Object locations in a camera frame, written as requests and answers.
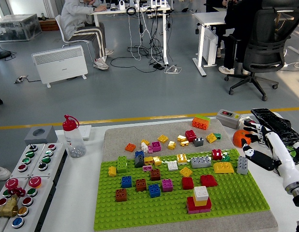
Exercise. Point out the grey push-button box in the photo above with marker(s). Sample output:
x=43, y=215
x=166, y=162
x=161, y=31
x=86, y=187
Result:
x=40, y=200
x=54, y=157
x=23, y=159
x=2, y=201

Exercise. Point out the white flat toy brick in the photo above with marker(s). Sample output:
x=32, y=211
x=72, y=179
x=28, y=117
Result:
x=172, y=166

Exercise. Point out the white panel heater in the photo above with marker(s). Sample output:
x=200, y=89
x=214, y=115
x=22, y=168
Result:
x=60, y=64

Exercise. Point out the dark green toy brick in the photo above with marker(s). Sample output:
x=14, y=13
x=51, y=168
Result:
x=226, y=158
x=218, y=136

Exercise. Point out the light grey tall toy brick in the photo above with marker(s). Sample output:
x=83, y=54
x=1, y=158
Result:
x=243, y=165

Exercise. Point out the white desk camera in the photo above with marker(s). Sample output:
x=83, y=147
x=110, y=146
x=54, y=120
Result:
x=122, y=5

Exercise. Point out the person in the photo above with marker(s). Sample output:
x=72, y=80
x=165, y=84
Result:
x=2, y=172
x=236, y=24
x=74, y=17

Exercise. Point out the small white toy brick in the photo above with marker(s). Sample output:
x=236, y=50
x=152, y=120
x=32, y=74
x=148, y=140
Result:
x=144, y=147

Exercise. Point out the orange long toy brick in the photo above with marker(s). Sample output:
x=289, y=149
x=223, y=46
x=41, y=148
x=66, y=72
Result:
x=200, y=124

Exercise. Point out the yellow curved toy brick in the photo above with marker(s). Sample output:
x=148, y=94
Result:
x=223, y=168

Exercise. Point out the orange square toy brick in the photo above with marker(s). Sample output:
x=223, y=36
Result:
x=130, y=147

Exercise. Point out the black fan base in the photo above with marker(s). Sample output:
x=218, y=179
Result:
x=2, y=54

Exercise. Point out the lime green long toy brick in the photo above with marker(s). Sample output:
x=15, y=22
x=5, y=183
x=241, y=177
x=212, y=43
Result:
x=205, y=118

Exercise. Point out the blue toy brick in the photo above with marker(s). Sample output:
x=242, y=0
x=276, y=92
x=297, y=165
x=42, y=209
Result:
x=126, y=182
x=154, y=191
x=139, y=154

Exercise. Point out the white chair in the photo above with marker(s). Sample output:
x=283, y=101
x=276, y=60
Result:
x=58, y=26

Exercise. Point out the grey floor socket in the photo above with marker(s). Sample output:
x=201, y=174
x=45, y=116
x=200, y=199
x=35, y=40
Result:
x=20, y=79

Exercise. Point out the wooden box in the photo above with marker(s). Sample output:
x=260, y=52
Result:
x=49, y=25

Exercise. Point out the white switch box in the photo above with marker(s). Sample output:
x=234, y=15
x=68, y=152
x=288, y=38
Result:
x=243, y=120

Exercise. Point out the wide pink flat toy brick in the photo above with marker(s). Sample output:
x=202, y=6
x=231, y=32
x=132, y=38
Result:
x=194, y=212

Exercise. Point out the light grey long toy brick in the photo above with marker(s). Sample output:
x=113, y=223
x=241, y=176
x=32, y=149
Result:
x=201, y=162

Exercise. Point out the magenta toy brick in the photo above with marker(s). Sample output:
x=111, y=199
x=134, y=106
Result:
x=156, y=146
x=167, y=185

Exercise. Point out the black office chair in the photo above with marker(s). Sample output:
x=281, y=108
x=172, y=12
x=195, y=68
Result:
x=265, y=43

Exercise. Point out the black keyboard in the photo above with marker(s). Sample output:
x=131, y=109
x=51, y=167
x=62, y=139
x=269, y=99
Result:
x=275, y=124

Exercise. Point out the white computer tower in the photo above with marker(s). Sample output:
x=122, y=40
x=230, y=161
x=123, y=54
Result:
x=210, y=48

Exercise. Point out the red and white toy brick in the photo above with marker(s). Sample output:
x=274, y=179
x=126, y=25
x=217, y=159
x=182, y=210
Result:
x=217, y=155

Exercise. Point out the grey switch box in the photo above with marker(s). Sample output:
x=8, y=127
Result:
x=227, y=118

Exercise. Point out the clear bottle red cap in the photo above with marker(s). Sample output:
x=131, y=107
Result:
x=73, y=142

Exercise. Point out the dark grey sloped toy brick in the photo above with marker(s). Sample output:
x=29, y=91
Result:
x=139, y=162

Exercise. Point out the orange fruit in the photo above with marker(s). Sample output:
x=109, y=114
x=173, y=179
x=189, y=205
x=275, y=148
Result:
x=237, y=139

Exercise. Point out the green tape roll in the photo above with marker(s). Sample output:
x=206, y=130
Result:
x=293, y=151

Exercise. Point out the grey-brown mat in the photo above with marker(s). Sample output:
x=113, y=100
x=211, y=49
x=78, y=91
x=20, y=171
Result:
x=120, y=137

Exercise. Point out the white square toy brick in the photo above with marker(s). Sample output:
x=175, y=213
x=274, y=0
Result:
x=201, y=192

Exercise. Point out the brass valve red handwheel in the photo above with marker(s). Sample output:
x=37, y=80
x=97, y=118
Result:
x=8, y=209

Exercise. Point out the grey block with hole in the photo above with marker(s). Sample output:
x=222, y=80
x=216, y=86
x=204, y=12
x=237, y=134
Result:
x=50, y=137

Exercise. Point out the lime green tall toy brick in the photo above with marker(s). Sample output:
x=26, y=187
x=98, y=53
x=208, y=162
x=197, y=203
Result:
x=122, y=165

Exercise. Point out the brown toy brick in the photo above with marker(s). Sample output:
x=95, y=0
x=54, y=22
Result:
x=141, y=185
x=155, y=175
x=121, y=195

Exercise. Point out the green baseplate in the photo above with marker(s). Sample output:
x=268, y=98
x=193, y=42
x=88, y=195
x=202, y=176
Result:
x=164, y=212

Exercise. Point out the white desk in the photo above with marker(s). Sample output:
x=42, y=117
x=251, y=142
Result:
x=165, y=36
x=212, y=18

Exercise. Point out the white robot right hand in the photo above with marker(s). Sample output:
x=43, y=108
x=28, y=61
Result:
x=280, y=154

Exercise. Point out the yellow and white toy brick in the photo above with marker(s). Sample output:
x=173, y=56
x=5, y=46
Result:
x=182, y=159

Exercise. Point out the large red toy brick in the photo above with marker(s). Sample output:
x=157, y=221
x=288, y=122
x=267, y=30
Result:
x=190, y=205

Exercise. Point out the small pink flat toy brick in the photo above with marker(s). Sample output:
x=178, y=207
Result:
x=147, y=168

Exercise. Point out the small yellow toy brick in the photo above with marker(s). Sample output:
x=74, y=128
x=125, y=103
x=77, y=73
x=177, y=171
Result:
x=171, y=145
x=184, y=143
x=181, y=138
x=145, y=141

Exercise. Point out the red sloped toy brick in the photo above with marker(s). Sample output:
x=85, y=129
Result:
x=208, y=181

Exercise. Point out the white flat wall switch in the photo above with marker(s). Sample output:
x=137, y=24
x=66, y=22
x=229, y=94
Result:
x=86, y=131

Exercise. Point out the clear storage crate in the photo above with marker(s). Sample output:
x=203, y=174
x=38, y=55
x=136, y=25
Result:
x=16, y=27

